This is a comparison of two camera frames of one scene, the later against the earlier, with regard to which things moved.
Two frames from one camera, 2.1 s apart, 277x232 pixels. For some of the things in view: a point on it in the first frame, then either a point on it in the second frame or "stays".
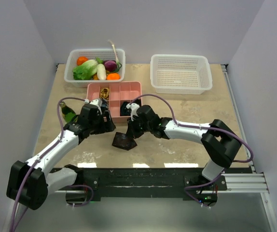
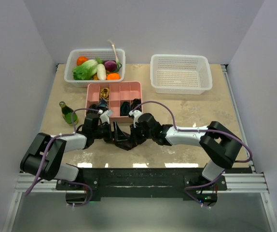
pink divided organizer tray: (116, 92) stays
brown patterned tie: (124, 141) stays
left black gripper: (108, 125) -> (118, 135)
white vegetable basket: (103, 54) stays
